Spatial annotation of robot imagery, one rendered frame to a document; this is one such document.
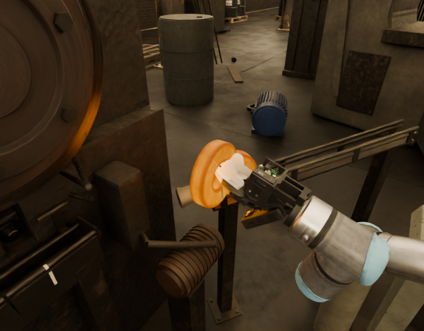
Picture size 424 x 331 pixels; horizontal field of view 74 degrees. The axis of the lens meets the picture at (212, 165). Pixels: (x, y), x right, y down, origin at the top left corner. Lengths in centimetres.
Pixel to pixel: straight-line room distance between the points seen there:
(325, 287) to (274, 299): 79
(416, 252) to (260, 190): 32
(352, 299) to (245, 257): 60
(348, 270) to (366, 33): 244
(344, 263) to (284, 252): 103
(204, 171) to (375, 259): 34
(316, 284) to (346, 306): 50
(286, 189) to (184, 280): 41
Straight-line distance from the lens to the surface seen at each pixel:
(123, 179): 71
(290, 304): 143
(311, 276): 66
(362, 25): 286
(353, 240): 57
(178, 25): 308
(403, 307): 116
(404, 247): 70
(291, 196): 58
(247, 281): 146
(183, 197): 81
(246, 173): 62
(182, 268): 84
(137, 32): 87
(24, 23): 45
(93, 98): 60
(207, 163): 57
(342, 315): 120
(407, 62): 277
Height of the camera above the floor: 120
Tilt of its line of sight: 33 degrees down
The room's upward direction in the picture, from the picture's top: straight up
